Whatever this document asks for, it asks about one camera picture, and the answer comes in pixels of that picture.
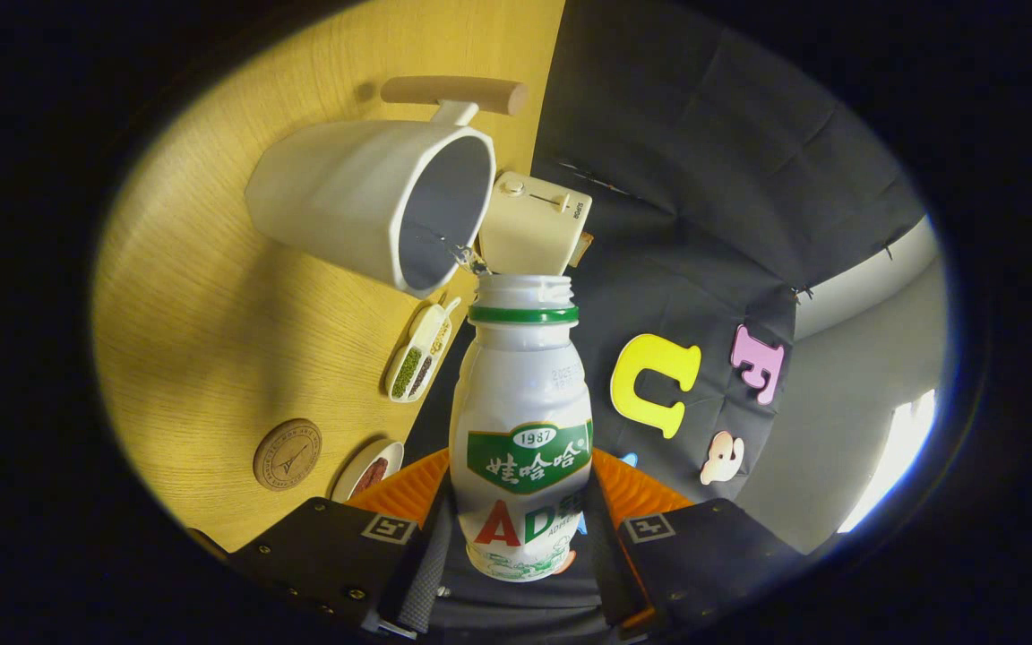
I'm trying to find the white cup with wooden handle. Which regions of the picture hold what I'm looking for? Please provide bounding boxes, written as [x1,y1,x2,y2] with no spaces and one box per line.
[245,75,530,299]

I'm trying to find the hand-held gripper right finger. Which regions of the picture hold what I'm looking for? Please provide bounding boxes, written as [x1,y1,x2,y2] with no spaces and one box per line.
[580,448,804,635]

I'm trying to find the round wooden coaster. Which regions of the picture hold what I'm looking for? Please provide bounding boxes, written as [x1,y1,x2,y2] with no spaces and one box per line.
[253,418,323,492]

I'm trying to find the white juice bottle green label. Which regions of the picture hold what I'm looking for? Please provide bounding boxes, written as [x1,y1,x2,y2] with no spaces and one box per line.
[449,273,595,583]

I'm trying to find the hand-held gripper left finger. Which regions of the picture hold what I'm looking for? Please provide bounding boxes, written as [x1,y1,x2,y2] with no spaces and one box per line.
[229,448,454,639]

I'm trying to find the cream toaster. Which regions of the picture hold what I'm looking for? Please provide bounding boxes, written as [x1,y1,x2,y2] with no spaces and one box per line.
[477,171,595,277]

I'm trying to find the black backdrop cloth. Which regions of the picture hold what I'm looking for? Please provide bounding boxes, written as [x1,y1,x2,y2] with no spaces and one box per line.
[404,0,929,628]

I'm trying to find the white round plate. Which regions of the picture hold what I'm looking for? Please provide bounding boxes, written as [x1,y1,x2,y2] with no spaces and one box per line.
[331,439,406,503]

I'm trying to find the white divided dish with beans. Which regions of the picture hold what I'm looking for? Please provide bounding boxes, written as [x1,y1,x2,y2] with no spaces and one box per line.
[385,297,462,404]

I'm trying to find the wooden table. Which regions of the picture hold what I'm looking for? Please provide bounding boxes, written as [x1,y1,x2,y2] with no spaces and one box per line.
[90,0,566,552]

